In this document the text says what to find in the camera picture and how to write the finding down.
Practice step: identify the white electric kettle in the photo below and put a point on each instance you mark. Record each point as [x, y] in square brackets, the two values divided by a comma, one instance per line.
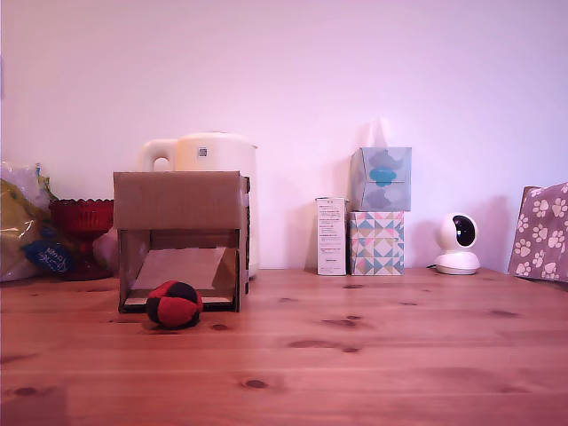
[213, 153]

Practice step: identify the blue grey cloud tissue box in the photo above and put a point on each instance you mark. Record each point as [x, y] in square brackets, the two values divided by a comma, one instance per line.
[384, 177]

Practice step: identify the red glass footed bowl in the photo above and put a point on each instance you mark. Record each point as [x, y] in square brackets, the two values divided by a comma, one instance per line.
[80, 217]

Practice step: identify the red and black footbag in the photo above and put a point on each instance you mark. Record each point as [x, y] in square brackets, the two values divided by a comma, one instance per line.
[175, 306]

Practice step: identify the cardboard dice tower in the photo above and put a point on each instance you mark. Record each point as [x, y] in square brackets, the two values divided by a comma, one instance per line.
[177, 199]

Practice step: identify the small white round camera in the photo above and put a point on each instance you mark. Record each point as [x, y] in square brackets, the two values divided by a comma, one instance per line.
[457, 262]

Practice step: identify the geometric pattern tissue box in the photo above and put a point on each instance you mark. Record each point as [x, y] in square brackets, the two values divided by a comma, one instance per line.
[376, 244]

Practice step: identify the tall white printed carton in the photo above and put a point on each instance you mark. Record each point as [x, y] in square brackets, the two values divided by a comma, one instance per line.
[331, 235]

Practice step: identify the paw print fabric bag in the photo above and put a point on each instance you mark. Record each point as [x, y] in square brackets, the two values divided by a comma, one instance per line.
[541, 231]

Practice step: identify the white tissue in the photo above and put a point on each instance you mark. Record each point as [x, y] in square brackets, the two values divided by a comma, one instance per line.
[379, 133]

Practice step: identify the yellow and white plastic bag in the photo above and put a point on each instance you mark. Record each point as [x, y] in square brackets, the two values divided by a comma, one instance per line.
[18, 199]

